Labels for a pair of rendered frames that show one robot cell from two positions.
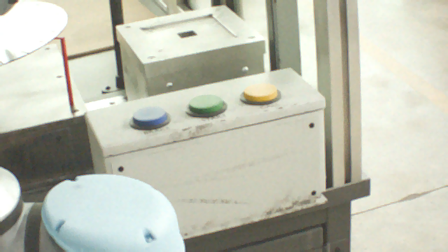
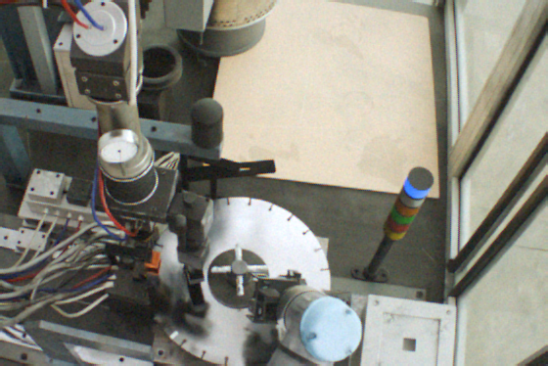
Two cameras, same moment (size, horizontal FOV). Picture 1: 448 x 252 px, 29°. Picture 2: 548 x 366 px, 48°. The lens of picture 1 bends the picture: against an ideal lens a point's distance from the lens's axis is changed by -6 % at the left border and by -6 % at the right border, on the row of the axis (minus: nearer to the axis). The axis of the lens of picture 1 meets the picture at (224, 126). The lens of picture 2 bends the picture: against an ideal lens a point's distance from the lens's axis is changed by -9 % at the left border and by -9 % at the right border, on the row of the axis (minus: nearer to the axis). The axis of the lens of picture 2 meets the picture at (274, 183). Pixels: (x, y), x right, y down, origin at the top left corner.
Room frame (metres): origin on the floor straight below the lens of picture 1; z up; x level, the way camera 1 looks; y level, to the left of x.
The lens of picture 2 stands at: (0.81, 0.21, 2.06)
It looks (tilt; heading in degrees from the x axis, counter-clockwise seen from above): 60 degrees down; 18
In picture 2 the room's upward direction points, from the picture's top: 9 degrees clockwise
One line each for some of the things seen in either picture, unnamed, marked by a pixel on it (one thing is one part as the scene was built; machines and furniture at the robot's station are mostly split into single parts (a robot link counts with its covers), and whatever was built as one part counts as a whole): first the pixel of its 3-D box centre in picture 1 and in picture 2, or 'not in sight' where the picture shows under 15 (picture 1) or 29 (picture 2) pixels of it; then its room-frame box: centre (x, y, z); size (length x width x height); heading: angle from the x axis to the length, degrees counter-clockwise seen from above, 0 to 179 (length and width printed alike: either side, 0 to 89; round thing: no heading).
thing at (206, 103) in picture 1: (206, 108); not in sight; (0.99, 0.02, 0.90); 0.04 x 0.04 x 0.02
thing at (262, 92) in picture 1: (260, 96); not in sight; (1.01, -0.05, 0.90); 0.04 x 0.04 x 0.02
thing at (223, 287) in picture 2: not in sight; (238, 276); (1.22, 0.38, 0.96); 0.11 x 0.11 x 0.03
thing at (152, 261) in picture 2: not in sight; (133, 259); (1.16, 0.57, 0.95); 0.10 x 0.03 x 0.07; 107
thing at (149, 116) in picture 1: (150, 120); not in sight; (0.97, 0.09, 0.90); 0.04 x 0.04 x 0.02
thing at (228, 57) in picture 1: (191, 79); (399, 354); (1.26, 0.04, 0.82); 0.18 x 0.18 x 0.15; 17
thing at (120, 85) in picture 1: (124, 80); (371, 271); (1.43, 0.16, 0.76); 0.09 x 0.03 x 0.03; 107
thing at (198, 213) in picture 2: not in sight; (191, 230); (1.17, 0.44, 1.17); 0.06 x 0.05 x 0.20; 98
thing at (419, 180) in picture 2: not in sight; (418, 182); (1.43, 0.16, 1.14); 0.05 x 0.04 x 0.03; 17
